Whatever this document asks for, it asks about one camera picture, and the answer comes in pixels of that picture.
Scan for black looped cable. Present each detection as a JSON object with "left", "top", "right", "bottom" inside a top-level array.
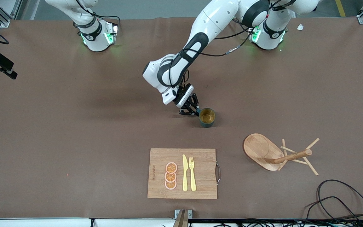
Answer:
[{"left": 304, "top": 179, "right": 363, "bottom": 227}]

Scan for yellow plastic fork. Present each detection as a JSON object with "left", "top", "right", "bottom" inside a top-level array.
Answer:
[{"left": 189, "top": 157, "right": 197, "bottom": 192}]

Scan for black cable bundle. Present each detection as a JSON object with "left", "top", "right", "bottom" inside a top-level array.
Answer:
[{"left": 188, "top": 218, "right": 363, "bottom": 227}]

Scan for black arm base cable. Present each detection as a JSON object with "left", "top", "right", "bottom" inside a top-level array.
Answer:
[
  {"left": 75, "top": 0, "right": 121, "bottom": 32},
  {"left": 232, "top": 17, "right": 252, "bottom": 33}
]

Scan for black right arm base cable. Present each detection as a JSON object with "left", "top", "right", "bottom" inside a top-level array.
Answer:
[{"left": 75, "top": 0, "right": 121, "bottom": 32}]

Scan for wooden cup rack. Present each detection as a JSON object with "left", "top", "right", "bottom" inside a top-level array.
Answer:
[{"left": 243, "top": 133, "right": 320, "bottom": 176}]

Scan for yellow plastic knife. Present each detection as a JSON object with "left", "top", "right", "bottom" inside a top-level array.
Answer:
[{"left": 182, "top": 154, "right": 188, "bottom": 192}]

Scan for metal bracket with wooden bar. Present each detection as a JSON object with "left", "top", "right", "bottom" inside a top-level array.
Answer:
[{"left": 173, "top": 209, "right": 193, "bottom": 227}]

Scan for black left arm base cable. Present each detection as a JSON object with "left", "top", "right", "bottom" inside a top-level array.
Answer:
[{"left": 232, "top": 17, "right": 252, "bottom": 33}]

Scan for brown table mat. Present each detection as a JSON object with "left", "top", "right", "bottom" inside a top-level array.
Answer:
[{"left": 0, "top": 16, "right": 363, "bottom": 219}]

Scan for dark green cup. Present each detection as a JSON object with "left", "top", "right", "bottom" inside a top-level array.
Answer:
[{"left": 197, "top": 108, "right": 216, "bottom": 128}]

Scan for white table edge rail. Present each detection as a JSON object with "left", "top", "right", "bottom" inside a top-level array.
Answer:
[{"left": 0, "top": 218, "right": 176, "bottom": 227}]

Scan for bamboo cutting board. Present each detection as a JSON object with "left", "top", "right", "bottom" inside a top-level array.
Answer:
[{"left": 147, "top": 148, "right": 221, "bottom": 200}]

